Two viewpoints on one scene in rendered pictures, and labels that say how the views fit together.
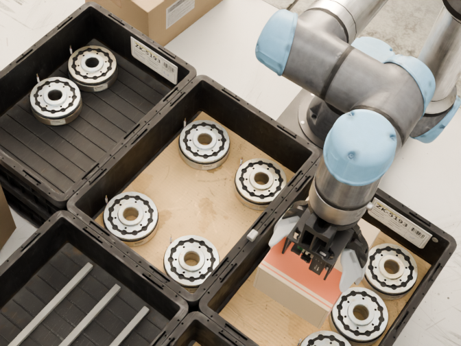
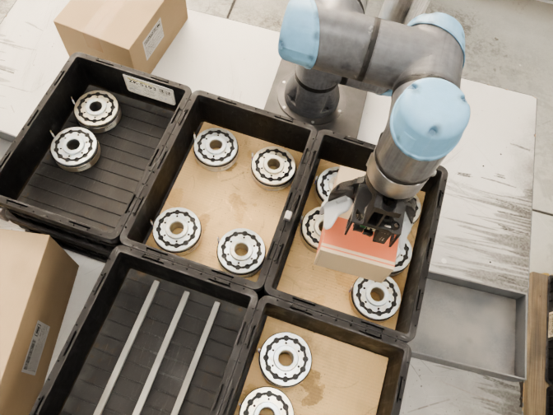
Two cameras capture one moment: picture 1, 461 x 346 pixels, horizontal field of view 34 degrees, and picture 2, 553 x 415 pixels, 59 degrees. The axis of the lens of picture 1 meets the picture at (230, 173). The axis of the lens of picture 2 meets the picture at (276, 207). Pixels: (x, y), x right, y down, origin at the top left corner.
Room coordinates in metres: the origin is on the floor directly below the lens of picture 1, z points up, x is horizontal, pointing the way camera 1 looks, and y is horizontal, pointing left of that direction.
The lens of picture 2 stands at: (0.22, 0.11, 1.85)
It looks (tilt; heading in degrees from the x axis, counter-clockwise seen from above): 65 degrees down; 340
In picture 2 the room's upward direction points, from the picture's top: 9 degrees clockwise
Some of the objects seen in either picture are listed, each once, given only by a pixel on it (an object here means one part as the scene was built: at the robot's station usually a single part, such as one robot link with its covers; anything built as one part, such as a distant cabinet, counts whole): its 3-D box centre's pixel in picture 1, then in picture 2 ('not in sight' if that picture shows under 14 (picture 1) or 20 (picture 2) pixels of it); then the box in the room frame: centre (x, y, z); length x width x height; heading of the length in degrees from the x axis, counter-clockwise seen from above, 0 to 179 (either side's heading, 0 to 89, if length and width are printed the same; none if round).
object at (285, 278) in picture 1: (316, 258); (360, 224); (0.50, -0.15, 1.08); 0.16 x 0.12 x 0.07; 154
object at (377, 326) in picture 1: (359, 314); (388, 249); (0.51, -0.27, 0.86); 0.10 x 0.10 x 0.01
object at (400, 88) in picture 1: (380, 96); (415, 62); (0.58, -0.17, 1.40); 0.11 x 0.11 x 0.08; 64
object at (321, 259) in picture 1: (326, 226); (381, 200); (0.47, -0.14, 1.24); 0.09 x 0.08 x 0.12; 154
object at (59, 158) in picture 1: (79, 111); (100, 152); (0.85, 0.32, 0.87); 0.40 x 0.30 x 0.11; 150
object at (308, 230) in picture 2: not in sight; (324, 227); (0.59, -0.14, 0.86); 0.10 x 0.10 x 0.01
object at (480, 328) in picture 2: not in sight; (464, 323); (0.35, -0.44, 0.73); 0.27 x 0.20 x 0.05; 66
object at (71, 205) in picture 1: (197, 180); (225, 183); (0.70, 0.06, 0.92); 0.40 x 0.30 x 0.02; 150
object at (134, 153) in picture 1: (196, 194); (225, 193); (0.70, 0.06, 0.87); 0.40 x 0.30 x 0.11; 150
